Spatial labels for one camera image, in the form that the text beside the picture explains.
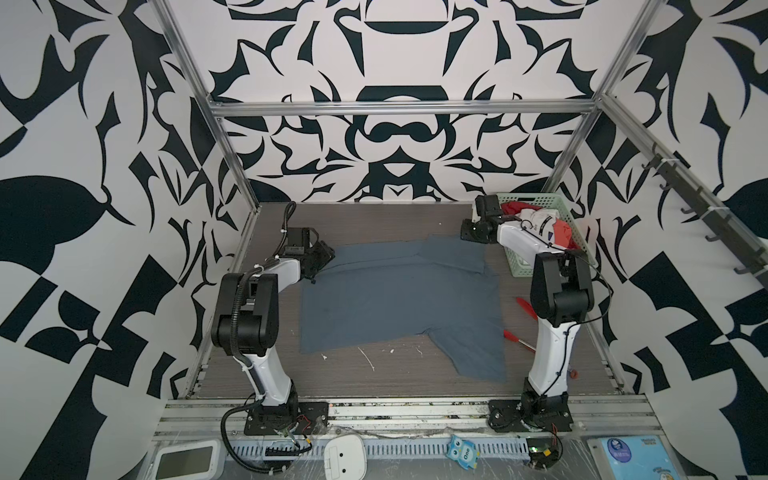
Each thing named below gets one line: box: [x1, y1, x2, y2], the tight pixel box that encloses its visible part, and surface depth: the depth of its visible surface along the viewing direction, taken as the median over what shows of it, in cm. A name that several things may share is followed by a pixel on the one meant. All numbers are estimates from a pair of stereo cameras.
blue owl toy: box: [445, 434, 480, 470], surface depth 70 cm
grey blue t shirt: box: [300, 235, 507, 383], surface depth 95 cm
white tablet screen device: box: [150, 439, 225, 480], surface depth 67 cm
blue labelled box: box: [586, 434, 683, 480], surface depth 66 cm
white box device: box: [324, 434, 367, 480], surface depth 68 cm
